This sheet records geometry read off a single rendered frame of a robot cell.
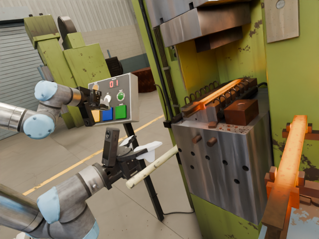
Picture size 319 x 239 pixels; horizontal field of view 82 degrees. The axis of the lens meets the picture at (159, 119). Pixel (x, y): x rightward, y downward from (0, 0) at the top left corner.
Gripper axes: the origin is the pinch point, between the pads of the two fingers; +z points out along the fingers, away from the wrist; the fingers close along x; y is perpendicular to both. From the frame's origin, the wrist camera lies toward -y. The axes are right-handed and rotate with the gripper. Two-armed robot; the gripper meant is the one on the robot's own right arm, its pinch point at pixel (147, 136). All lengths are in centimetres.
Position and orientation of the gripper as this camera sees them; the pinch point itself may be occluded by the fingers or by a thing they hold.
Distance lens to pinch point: 64.7
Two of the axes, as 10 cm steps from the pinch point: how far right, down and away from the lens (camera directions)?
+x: 6.5, 0.8, -7.6
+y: 2.7, 9.1, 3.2
